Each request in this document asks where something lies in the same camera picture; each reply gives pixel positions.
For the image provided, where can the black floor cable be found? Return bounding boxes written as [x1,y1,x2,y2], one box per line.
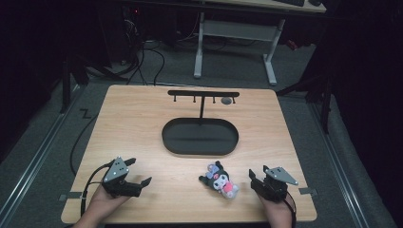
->
[69,113,100,177]

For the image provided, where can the white-legged wooden desk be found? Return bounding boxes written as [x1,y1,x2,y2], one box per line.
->
[192,0,328,87]

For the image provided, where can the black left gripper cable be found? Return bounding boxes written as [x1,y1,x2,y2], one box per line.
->
[80,161,114,218]

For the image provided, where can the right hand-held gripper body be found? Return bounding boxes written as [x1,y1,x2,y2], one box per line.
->
[250,166,299,204]

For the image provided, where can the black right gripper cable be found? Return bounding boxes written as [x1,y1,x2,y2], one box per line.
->
[284,191,297,228]

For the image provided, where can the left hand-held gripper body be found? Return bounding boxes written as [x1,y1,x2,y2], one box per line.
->
[101,156,143,200]

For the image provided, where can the black computer tower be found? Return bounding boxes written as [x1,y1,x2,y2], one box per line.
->
[102,5,142,66]

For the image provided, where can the black metal stand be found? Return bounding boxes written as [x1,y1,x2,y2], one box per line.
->
[59,55,91,115]
[275,74,333,135]

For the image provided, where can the black and pink plush toy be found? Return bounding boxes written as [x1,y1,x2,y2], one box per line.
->
[198,160,240,200]

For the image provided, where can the black hook stand with tray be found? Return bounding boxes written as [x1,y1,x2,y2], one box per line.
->
[161,89,240,157]

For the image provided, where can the black keyboard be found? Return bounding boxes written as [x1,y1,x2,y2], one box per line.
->
[274,0,306,8]

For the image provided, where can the bundle of black floor cables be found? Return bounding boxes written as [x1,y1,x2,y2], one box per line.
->
[111,38,167,87]

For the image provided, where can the grey tape strip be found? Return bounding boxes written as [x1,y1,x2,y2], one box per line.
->
[58,191,84,202]
[297,186,318,196]

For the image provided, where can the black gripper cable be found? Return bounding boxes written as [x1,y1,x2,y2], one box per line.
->
[80,161,114,218]
[284,191,297,228]

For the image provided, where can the person's left hand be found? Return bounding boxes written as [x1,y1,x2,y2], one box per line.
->
[90,184,131,218]

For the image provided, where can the person's right hand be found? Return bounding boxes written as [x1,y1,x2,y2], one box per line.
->
[258,191,295,220]

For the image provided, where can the metal floor rail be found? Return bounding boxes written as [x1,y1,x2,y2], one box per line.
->
[307,100,371,228]
[0,84,86,224]

